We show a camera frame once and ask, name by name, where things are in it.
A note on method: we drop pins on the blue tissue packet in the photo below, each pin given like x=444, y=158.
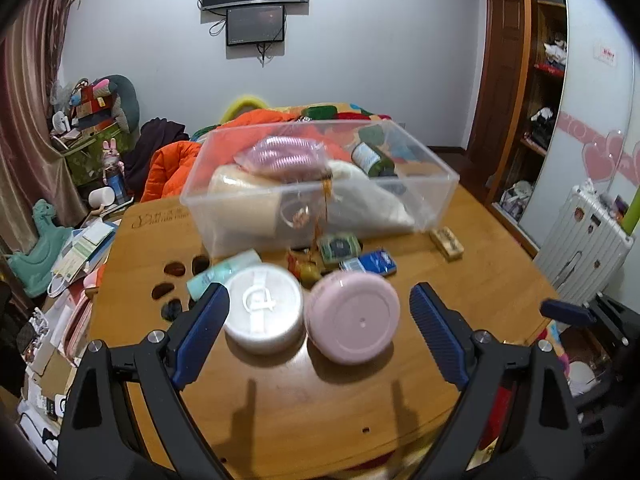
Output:
x=372, y=262

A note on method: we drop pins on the teal dinosaur plush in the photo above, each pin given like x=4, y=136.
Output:
x=42, y=255

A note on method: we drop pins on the small black wall monitor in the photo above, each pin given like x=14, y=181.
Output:
x=255, y=24

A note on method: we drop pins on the wooden desk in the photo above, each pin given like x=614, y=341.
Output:
x=300, y=410

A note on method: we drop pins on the white cup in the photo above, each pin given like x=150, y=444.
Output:
x=102, y=197

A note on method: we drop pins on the dark purple garment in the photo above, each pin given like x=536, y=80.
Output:
x=155, y=145

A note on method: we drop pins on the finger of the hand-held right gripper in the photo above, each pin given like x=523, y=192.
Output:
x=565, y=312

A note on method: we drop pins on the brown wooden door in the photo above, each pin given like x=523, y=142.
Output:
x=500, y=70

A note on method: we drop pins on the green storage box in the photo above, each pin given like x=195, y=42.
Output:
x=85, y=160

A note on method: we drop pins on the stack of books and papers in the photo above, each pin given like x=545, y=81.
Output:
x=85, y=250

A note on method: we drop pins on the pink bunny toy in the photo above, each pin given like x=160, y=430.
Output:
x=110, y=157

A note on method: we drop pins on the white cloth bag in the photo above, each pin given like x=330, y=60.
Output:
x=370, y=195

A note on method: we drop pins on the colourful printed blanket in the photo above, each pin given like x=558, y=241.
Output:
x=330, y=110

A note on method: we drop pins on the pink heart wall sticker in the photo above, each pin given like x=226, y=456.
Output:
x=600, y=160

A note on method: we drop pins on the small green box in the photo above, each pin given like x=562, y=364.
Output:
x=340, y=247

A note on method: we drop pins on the teal cosmetic tube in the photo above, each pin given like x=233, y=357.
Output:
x=225, y=270

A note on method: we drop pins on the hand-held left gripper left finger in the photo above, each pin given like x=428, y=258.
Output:
x=199, y=340

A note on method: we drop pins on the white round jar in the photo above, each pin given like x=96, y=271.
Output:
x=262, y=305

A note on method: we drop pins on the pink round jar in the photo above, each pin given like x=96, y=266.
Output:
x=355, y=317

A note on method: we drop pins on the wooden wardrobe shelf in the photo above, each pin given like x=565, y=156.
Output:
x=525, y=110

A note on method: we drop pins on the orange jacket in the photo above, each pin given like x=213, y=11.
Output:
x=172, y=165

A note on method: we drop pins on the small red ornament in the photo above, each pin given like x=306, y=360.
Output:
x=296, y=261

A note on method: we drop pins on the yellow-green cushion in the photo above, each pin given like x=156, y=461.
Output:
x=240, y=105

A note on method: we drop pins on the pink curtain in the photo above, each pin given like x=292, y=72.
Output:
x=30, y=110

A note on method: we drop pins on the blue can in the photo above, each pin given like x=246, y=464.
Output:
x=119, y=185

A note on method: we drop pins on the small pear-shaped ornament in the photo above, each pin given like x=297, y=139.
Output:
x=309, y=274

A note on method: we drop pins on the cream cone-shaped bottle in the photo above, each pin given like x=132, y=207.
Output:
x=245, y=200

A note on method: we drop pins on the purple ribbed item in bag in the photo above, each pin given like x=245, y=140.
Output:
x=280, y=155

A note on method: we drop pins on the clear plastic storage box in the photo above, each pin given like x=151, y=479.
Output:
x=425, y=180

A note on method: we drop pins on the wooden stamp block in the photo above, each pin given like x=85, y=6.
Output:
x=447, y=244

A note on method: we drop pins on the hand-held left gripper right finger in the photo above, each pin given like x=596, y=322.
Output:
x=440, y=340

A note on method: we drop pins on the white suitcase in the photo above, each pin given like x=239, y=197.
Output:
x=580, y=245

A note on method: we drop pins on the dark green bottle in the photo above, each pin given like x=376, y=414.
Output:
x=372, y=159

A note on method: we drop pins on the grey cushion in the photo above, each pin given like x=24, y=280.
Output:
x=127, y=102

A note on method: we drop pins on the white wall sign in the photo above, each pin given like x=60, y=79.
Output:
x=605, y=54

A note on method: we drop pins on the pink case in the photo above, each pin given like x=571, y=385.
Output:
x=82, y=315

